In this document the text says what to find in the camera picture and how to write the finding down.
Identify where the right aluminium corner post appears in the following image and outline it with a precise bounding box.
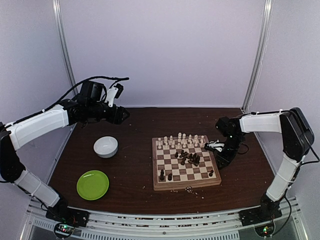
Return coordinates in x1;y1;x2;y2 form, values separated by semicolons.
243;0;273;111

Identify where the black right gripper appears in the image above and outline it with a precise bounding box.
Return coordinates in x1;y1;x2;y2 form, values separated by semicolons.
215;134;243;170

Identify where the wooden chess board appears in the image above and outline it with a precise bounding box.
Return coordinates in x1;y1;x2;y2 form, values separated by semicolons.
152;133;222;191

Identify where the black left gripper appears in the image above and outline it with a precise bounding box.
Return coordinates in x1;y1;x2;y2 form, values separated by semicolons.
87;100;130;125

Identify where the dark rook chess piece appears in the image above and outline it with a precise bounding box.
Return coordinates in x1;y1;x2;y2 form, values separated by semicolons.
159;169;166;182

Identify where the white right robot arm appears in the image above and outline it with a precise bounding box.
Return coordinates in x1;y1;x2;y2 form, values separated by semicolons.
205;107;315;221

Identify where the dark knight chess piece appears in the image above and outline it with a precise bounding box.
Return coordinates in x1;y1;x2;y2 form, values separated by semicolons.
167;173;173;181

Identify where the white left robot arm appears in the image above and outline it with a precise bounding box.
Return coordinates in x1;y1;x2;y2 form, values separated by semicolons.
0;76;130;222

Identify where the green plate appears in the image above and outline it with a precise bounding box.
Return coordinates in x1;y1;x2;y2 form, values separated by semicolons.
76;170;110;201

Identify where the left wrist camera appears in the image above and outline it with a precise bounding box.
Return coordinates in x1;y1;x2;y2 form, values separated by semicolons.
104;83;124;108

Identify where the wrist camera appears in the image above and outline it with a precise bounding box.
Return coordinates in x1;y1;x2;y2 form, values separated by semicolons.
204;140;225;152
104;83;124;108

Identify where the white ceramic bowl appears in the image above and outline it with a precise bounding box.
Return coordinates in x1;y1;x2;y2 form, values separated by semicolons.
93;136;119;159

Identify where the aluminium front frame rail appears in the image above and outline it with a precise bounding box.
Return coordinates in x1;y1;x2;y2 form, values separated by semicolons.
24;194;301;240

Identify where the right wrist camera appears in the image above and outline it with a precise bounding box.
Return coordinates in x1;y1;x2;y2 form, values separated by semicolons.
204;140;225;152

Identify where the aluminium corner frame post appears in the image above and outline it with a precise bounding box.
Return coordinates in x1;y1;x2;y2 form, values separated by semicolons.
52;0;76;87

